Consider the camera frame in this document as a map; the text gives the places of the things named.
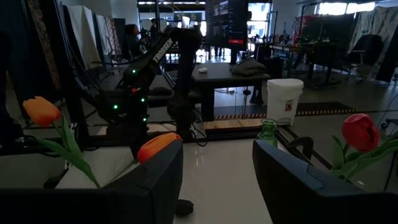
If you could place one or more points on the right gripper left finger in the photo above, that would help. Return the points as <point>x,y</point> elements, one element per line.
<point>155,193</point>

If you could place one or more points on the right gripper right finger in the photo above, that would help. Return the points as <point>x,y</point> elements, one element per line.
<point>311,199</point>

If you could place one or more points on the orange artificial tulip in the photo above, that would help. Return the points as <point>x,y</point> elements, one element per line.
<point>155,147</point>
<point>42,110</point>

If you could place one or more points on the pink artificial tulip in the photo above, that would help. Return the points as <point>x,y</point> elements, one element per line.
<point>360,132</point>

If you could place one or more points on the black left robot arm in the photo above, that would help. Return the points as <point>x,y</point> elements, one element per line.
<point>161,51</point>

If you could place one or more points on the green textured glass vase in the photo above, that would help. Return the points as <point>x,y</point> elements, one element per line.
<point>267,133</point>

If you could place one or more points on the black hazard-striped floor mat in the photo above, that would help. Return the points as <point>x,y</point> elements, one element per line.
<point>323,109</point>

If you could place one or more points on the computer mouse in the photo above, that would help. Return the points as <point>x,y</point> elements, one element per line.
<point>202,70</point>

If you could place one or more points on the person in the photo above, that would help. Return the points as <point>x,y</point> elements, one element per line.
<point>154,29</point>
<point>133,40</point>

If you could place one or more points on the grey desk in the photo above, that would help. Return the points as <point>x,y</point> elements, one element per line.
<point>217,77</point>

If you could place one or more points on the white trash bin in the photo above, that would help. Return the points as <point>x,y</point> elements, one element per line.
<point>284,99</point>

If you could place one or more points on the white hanging cloth panel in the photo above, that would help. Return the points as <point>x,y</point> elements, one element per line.
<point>82,34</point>

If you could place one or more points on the grey bag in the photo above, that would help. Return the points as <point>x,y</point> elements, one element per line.
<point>248,68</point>

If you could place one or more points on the computer monitor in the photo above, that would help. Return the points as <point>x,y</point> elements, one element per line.
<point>227,28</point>

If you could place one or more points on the black office chair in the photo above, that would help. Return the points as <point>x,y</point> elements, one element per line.
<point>365,49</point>

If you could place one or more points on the white grey patterned curtain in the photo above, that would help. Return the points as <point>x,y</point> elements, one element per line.
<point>382,21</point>

